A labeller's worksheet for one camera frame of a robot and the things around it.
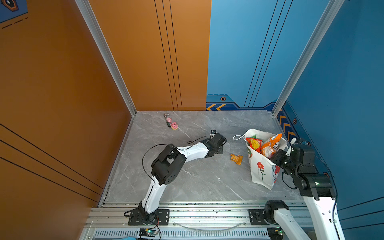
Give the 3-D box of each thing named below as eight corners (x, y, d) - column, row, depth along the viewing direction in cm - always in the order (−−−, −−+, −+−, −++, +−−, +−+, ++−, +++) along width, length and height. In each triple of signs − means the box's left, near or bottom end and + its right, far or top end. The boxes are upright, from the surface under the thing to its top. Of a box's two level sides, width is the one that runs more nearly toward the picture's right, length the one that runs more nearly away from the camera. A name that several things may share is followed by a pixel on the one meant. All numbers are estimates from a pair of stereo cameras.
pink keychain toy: (172, 131, 110) (171, 129, 108) (161, 117, 119) (160, 115, 117) (179, 128, 112) (178, 125, 110) (168, 114, 121) (167, 112, 119)
